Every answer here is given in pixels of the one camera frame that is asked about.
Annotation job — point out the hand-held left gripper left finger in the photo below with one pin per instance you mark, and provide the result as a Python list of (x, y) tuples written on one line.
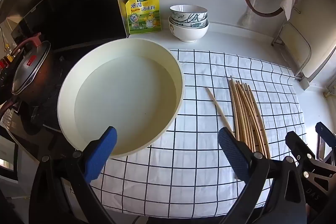
[(101, 153)]

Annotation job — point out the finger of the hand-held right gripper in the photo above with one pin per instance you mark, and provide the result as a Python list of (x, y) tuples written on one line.
[(299, 146), (325, 134)]

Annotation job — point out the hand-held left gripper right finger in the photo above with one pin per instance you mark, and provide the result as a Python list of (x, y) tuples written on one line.
[(233, 153)]

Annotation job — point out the bundle of wooden chopsticks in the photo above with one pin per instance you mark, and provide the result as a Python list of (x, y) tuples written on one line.
[(244, 113)]

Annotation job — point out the single wooden chopstick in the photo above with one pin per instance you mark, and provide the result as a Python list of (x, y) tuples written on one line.
[(219, 109)]

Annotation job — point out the cream round basin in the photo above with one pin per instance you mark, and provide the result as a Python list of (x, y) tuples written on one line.
[(126, 98)]

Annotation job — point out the checked white cloth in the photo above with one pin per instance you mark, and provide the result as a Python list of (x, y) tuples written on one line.
[(199, 161)]

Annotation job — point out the dark cooking pot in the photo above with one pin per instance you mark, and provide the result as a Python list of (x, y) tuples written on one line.
[(39, 82)]

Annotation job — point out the glass pot lid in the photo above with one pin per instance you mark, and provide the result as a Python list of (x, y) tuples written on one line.
[(29, 69)]

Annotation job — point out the plain white bowl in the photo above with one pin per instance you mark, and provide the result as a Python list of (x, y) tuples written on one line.
[(187, 35)]

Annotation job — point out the row of condiment bottles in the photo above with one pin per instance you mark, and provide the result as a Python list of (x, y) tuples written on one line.
[(6, 58)]

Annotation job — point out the patterned ceramic bowl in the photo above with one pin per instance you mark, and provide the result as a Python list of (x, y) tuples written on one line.
[(187, 10), (183, 24)]

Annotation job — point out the yellow seasoning pouch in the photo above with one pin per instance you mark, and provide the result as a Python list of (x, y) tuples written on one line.
[(143, 14)]

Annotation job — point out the black range hood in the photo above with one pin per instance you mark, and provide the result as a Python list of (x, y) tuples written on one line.
[(78, 3)]

